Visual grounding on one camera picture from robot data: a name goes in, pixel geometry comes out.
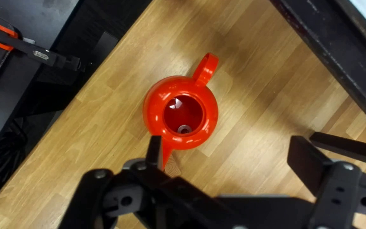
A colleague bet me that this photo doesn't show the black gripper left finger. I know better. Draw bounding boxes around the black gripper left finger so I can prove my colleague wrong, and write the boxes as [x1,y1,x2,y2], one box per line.
[58,135,220,229]

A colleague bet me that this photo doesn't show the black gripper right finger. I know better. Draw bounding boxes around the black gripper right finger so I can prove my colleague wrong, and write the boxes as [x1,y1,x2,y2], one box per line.
[286,135,366,229]

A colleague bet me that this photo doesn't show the black clamp orange handle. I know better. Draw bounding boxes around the black clamp orange handle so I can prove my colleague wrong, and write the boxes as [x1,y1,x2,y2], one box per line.
[0,19,82,74]

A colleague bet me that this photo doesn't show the red toy kettle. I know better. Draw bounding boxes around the red toy kettle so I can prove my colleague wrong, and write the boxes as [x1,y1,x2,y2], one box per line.
[142,52,221,170]

